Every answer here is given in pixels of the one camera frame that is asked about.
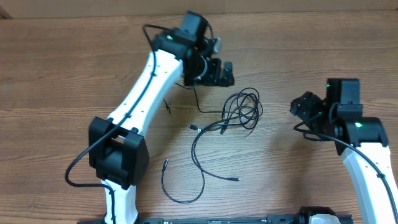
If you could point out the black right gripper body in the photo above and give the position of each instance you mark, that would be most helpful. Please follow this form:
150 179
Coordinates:
303 106

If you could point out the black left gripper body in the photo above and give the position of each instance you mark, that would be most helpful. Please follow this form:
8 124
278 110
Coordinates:
222 72

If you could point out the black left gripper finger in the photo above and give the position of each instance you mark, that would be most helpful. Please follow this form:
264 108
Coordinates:
226 81
228 69

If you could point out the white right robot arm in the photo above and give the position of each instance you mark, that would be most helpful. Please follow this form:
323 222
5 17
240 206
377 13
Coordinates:
361 142

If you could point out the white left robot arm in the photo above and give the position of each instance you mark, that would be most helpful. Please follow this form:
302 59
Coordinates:
117 148

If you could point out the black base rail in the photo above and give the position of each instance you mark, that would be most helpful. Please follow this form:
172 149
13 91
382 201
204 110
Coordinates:
270 219

